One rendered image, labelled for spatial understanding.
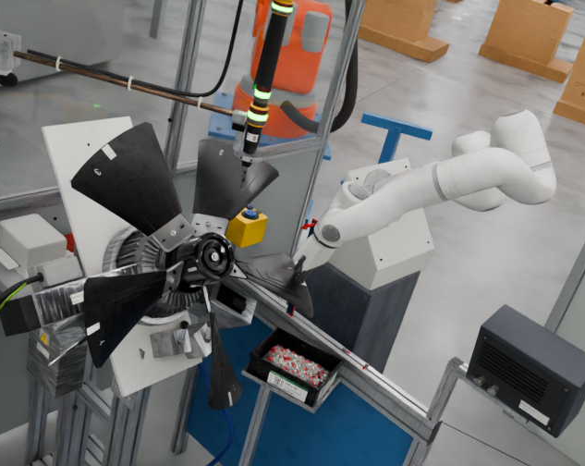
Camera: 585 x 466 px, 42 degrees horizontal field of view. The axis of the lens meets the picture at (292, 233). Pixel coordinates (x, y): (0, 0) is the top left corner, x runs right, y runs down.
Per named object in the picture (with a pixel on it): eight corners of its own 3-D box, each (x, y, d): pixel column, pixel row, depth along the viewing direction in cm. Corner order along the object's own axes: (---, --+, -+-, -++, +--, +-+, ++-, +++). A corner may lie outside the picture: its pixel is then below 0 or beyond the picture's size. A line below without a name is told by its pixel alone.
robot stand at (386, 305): (293, 420, 316) (353, 229, 273) (348, 464, 301) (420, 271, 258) (244, 451, 294) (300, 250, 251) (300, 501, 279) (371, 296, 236)
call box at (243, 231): (205, 228, 241) (211, 199, 236) (227, 222, 248) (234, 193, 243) (239, 252, 232) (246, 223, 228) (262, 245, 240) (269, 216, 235)
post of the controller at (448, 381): (425, 416, 202) (449, 360, 193) (431, 412, 205) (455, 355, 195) (434, 423, 201) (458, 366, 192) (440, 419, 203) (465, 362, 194)
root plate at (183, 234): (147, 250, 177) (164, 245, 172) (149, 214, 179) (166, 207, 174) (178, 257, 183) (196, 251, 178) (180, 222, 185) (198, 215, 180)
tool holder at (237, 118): (222, 154, 174) (230, 116, 169) (228, 144, 180) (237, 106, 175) (260, 165, 174) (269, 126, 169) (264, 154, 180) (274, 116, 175)
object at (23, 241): (-17, 254, 219) (-15, 222, 214) (34, 242, 230) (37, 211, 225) (15, 285, 210) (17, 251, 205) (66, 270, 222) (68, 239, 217)
